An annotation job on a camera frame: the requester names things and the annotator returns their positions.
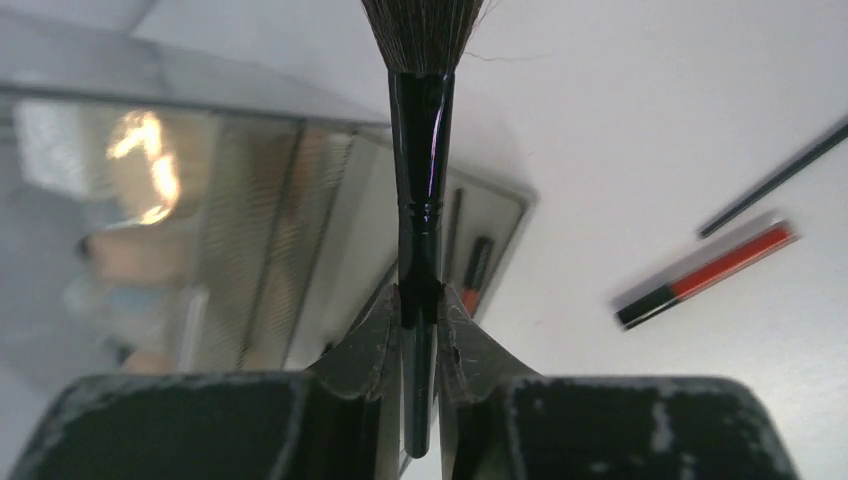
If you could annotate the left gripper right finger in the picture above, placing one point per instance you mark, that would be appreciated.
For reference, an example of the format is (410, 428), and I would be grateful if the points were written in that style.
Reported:
(500, 419)

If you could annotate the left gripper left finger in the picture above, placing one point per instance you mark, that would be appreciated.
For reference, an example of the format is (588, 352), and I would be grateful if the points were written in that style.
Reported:
(340, 418)

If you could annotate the orange lip gloss tube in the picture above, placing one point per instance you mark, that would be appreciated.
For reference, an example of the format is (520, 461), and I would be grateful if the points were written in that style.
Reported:
(475, 273)

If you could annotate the red black lip pencil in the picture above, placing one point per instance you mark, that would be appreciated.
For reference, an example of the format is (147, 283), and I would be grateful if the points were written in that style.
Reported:
(706, 273)

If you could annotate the clear acrylic organizer box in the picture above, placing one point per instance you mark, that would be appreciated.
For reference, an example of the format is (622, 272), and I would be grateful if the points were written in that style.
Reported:
(295, 227)

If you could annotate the black powder brush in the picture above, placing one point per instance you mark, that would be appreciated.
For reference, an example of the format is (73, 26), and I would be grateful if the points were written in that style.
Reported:
(422, 44)

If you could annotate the long thin black brush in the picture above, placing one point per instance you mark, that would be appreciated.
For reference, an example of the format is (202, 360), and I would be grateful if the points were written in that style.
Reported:
(818, 147)

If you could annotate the black brow brush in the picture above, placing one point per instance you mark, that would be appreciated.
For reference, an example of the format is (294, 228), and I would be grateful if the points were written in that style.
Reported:
(453, 227)

